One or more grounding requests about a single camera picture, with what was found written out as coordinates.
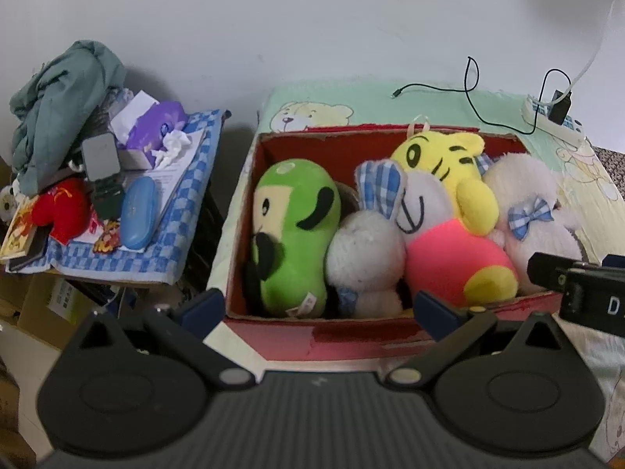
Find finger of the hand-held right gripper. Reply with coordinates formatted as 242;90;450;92
527;252;574;294

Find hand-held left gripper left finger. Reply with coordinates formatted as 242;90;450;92
61;287;255;392

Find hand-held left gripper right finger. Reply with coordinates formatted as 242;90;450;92
386;289;570;394

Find small white bunny plush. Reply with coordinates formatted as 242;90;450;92
481;151;584;299

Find white bunny plush checkered ears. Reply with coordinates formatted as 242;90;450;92
326;159;457;318

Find green plush toy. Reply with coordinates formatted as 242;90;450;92
244;158;343;318

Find yellow tiger plush pink shirt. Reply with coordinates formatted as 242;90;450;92
391;129;519;310

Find red cardboard box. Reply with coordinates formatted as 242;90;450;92
205;124;587;372

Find blue glasses case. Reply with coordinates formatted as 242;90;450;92
120;176;159;251

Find red cartoon card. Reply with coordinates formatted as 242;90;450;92
93;220;123;255

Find brown patterned mattress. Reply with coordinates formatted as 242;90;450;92
588;144;625;191

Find white paper sheet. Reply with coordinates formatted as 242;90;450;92
146;129;208;206

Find small black box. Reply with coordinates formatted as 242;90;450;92
90;176;125;220

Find white power strip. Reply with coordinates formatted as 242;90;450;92
522;95;587;142

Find black charger plug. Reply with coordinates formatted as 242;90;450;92
548;89;573;125

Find brown cardboard box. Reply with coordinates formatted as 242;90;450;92
17;276;93;338

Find red plush toy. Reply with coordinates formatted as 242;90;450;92
32;178;91;245

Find grey rectangular device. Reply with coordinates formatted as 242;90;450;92
80;132;120;181

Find purple tissue pack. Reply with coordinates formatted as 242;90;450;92
124;100;191;157

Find colourful picture book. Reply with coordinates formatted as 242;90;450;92
0;195;40;261

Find white paper box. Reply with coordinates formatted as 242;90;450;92
110;90;159;142

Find small white black toy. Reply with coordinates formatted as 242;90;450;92
0;186;18;226

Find cartoon printed blanket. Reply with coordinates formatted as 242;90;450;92
205;78;625;469

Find grey green clothing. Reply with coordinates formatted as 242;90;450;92
10;39;129;193

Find white power cord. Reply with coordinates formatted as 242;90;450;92
566;0;618;96

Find black charging cable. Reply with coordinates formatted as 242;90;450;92
391;56;572;136

